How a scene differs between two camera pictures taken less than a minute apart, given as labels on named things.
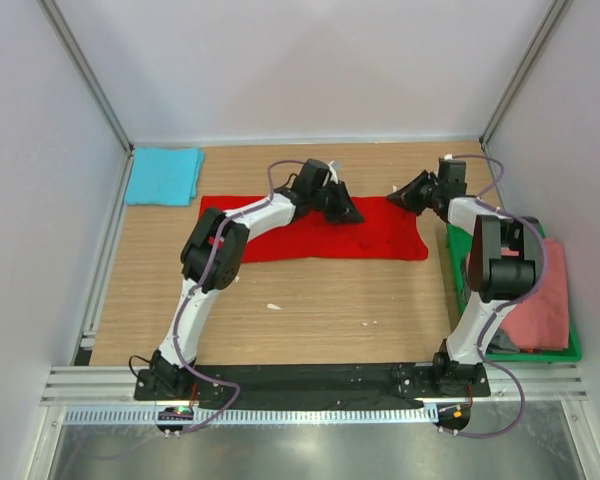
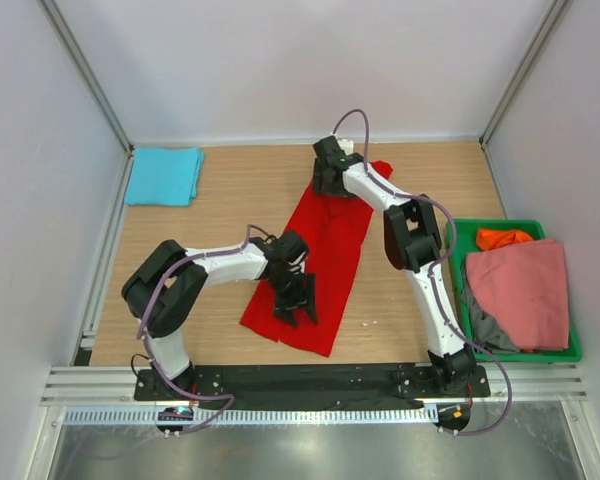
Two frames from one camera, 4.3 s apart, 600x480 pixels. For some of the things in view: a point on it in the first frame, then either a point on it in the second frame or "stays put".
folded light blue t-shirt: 165,176 stays put
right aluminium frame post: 523,72 stays put
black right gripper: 406,196 -> 323,188
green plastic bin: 459,243 -> 466,243
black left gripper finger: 341,209 -> 288,315
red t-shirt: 392,229 -> 335,230
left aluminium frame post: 89,76 stays put
